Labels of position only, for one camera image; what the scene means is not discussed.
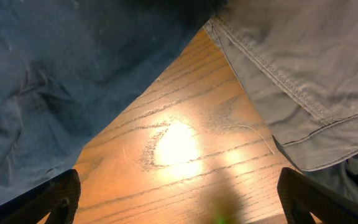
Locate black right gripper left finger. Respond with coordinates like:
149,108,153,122
0,169,81,224

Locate navy blue shorts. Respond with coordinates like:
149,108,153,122
0,0,224,205

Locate grey shorts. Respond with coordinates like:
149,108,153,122
205,0,358,172

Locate black garment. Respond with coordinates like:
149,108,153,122
303,154,358,204

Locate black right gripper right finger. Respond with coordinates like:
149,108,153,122
277,167,358,224

